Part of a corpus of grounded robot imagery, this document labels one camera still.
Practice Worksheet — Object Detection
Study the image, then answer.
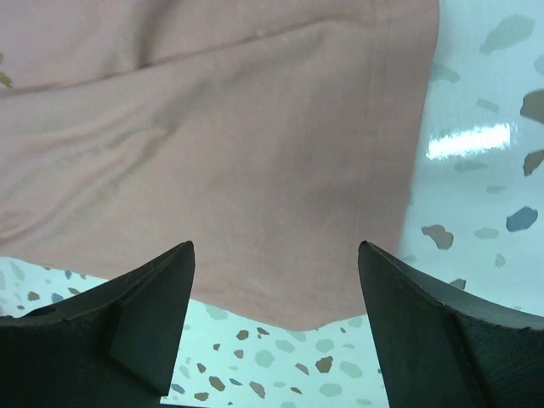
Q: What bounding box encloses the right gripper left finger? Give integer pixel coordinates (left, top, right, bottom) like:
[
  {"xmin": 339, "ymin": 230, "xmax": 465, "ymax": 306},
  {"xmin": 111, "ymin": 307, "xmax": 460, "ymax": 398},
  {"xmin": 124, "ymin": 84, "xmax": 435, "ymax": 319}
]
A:
[{"xmin": 1, "ymin": 241, "xmax": 196, "ymax": 407}]

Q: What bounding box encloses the pink printed t shirt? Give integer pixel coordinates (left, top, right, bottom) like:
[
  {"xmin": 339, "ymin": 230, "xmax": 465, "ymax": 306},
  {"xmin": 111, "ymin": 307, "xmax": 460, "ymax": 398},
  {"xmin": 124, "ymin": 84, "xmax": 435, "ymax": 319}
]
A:
[{"xmin": 1, "ymin": 0, "xmax": 439, "ymax": 331}]

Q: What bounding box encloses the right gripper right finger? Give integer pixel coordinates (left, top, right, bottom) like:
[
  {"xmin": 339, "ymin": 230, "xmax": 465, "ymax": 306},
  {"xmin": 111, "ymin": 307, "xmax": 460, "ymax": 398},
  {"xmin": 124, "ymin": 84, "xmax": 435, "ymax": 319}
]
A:
[{"xmin": 358, "ymin": 241, "xmax": 543, "ymax": 408}]

